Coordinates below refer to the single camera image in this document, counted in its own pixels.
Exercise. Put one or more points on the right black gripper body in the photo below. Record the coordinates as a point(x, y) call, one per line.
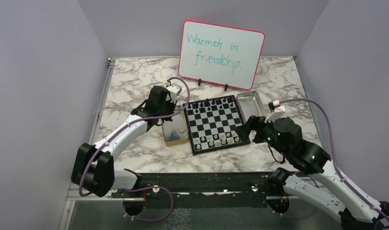
point(265, 133)

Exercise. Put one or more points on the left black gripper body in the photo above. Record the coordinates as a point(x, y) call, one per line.
point(169, 107)

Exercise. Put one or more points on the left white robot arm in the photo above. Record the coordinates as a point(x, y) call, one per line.
point(94, 170)

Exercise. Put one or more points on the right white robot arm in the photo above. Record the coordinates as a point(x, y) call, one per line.
point(344, 201)

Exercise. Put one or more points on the gold tin with white pieces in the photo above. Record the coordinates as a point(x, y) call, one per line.
point(171, 131)

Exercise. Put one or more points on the empty silver metal tin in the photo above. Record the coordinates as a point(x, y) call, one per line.
point(250, 104)

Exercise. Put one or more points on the black and white chessboard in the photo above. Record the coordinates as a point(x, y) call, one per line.
point(211, 117)

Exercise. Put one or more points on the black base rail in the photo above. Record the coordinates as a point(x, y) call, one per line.
point(188, 190)

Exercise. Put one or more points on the white board with pink frame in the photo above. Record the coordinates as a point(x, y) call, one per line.
point(220, 54)

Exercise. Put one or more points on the aluminium frame rail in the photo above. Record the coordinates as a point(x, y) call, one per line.
point(113, 94)

